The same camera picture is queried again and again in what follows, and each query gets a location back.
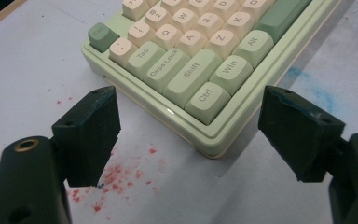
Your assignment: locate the white table cover sheet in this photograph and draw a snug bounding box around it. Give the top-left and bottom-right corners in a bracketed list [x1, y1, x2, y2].
[0, 0, 358, 224]

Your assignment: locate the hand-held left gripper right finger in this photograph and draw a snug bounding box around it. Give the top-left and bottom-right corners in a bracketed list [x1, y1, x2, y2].
[257, 85, 358, 224]

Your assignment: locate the green and cream mechanical keyboard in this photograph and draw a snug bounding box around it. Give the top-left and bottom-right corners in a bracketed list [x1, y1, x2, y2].
[81, 0, 344, 160]

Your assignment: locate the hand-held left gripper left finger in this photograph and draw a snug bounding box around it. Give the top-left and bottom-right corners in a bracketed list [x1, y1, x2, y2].
[0, 86, 121, 224]

